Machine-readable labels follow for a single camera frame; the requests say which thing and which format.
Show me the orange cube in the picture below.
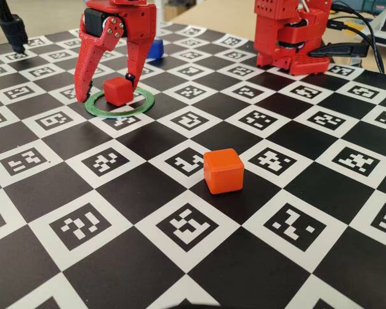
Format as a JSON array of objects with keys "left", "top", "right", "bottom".
[{"left": 203, "top": 148, "right": 245, "bottom": 195}]

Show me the red cube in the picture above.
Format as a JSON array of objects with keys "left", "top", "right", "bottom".
[{"left": 102, "top": 76, "right": 134, "bottom": 106}]

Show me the blue cube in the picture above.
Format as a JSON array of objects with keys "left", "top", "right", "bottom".
[{"left": 147, "top": 37, "right": 165, "bottom": 61}]

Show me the brown cardboard box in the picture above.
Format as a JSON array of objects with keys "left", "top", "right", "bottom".
[{"left": 164, "top": 3, "right": 194, "bottom": 20}]

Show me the black cable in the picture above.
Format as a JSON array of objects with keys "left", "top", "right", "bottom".
[
  {"left": 327, "top": 19, "right": 374, "bottom": 42},
  {"left": 331, "top": 1, "right": 386, "bottom": 73}
]

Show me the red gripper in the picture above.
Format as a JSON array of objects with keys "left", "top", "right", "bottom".
[{"left": 74, "top": 0, "right": 158, "bottom": 104}]

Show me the black white marker mat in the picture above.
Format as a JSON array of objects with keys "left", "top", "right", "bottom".
[{"left": 0, "top": 21, "right": 386, "bottom": 309}]

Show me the green ring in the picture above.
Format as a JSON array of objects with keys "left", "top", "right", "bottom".
[{"left": 85, "top": 88, "right": 156, "bottom": 118}]

